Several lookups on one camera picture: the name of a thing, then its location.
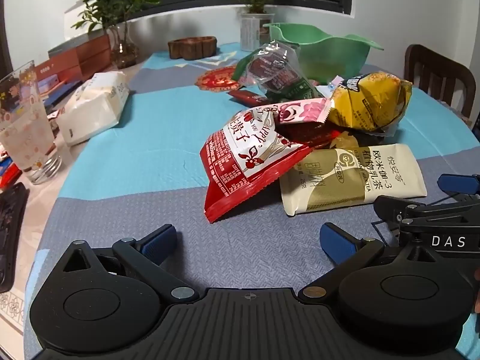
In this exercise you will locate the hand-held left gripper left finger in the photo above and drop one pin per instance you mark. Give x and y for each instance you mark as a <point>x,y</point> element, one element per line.
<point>160,243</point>

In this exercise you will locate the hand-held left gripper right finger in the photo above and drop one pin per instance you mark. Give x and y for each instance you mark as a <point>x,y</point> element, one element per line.
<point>337,243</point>

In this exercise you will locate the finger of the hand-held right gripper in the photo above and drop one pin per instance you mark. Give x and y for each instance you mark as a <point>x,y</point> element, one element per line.
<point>390,206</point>
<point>448,183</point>

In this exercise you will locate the beige milk tea packet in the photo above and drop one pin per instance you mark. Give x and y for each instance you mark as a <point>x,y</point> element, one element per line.
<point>337,183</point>

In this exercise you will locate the gold foil snack packet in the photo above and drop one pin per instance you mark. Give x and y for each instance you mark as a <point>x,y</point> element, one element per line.
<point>343,142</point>

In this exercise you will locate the yellow snack bag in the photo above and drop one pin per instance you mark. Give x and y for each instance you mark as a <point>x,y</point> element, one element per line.
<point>367,101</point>

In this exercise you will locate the dark red snack packet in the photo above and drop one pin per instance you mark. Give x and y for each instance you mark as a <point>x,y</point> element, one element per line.
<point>307,135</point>

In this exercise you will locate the red and white snack bag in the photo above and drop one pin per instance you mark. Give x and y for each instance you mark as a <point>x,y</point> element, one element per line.
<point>240,165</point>

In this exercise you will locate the pink snack packet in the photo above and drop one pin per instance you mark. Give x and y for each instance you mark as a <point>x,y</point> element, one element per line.
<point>303,110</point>

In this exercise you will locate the small white snack packet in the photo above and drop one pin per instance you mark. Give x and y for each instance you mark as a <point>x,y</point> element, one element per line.
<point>330,87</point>

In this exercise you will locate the green snack packet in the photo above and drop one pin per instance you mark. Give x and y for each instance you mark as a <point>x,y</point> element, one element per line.
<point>300,90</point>

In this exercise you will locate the green plastic bowl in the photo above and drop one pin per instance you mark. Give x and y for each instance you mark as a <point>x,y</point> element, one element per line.
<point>337,52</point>

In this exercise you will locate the small red snack packet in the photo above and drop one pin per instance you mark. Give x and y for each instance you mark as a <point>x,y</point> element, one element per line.
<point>247,97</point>

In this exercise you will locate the dark wooden chair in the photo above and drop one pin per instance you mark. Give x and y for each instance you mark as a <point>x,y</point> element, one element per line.
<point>435,71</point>

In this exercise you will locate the black flat device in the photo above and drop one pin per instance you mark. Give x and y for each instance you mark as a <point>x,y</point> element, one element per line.
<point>11,232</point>

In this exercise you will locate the white tissue pack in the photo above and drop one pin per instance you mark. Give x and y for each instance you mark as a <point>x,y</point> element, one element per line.
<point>93,108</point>

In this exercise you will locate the patterned glass cup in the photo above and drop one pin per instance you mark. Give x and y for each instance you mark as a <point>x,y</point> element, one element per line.
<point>30,131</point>

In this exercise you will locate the red round paper coaster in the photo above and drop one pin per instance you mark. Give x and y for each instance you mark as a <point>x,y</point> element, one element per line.
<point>213,78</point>

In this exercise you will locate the stack of books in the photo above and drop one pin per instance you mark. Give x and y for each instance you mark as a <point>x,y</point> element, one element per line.
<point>56,90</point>

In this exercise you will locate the brown box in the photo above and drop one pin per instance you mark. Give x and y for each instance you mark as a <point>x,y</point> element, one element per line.
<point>95,58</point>

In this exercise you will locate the wooden tray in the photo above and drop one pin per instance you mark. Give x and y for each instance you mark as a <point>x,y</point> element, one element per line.
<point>191,48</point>

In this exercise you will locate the red box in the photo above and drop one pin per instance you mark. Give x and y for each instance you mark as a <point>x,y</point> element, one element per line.
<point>60,68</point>

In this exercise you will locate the grey box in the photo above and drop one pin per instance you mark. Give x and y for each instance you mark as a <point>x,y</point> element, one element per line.
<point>75,43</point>

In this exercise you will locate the small plant in white pot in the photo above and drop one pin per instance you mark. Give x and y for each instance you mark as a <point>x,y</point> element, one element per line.
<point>257,30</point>

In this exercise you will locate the leafy plant in glass vase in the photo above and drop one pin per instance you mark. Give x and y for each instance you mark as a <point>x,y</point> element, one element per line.
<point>112,3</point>

